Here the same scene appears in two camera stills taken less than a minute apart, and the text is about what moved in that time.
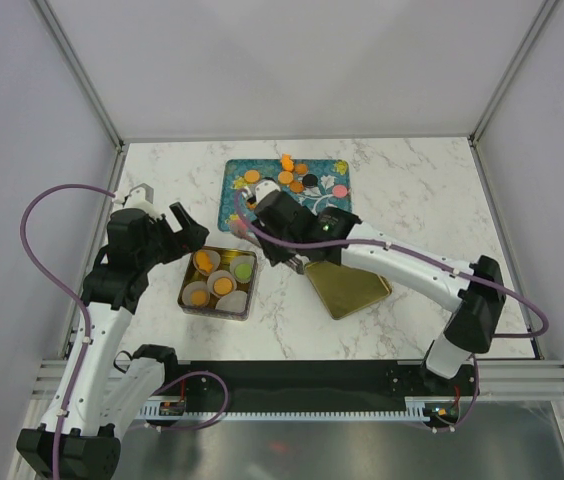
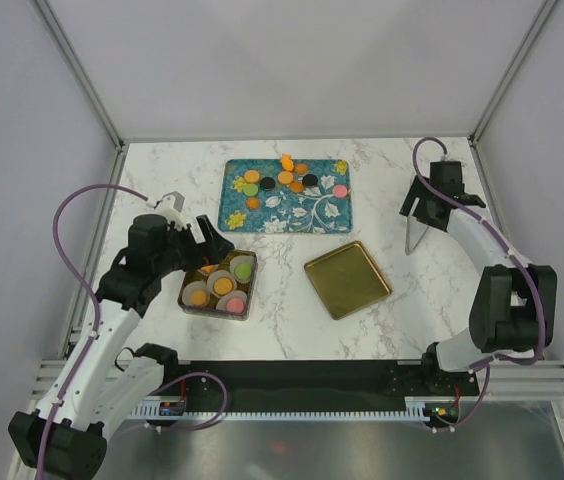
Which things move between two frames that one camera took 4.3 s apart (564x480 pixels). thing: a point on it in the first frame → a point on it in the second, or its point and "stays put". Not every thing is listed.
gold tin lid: (343, 288) stays put
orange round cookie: (198, 297) stays put
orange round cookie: (223, 286) stays put
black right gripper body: (277, 254) → (419, 189)
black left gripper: (190, 237) → (216, 246)
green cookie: (243, 271) stays put
